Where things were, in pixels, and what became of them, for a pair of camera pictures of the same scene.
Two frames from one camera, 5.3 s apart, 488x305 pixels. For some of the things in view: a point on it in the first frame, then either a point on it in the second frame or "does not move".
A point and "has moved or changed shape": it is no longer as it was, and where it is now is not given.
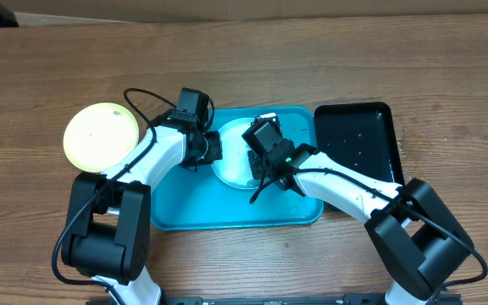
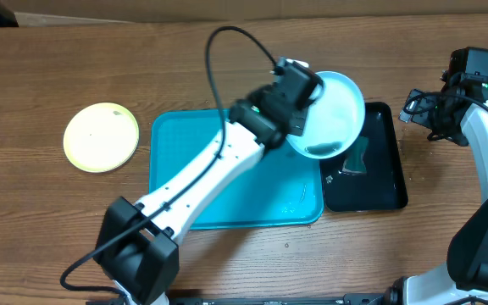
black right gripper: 255,163 to 416,107
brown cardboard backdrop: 33,13 does not move
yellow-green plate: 98,135 does not move
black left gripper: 214,152 to 299,121
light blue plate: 234,169 has moved or changed shape
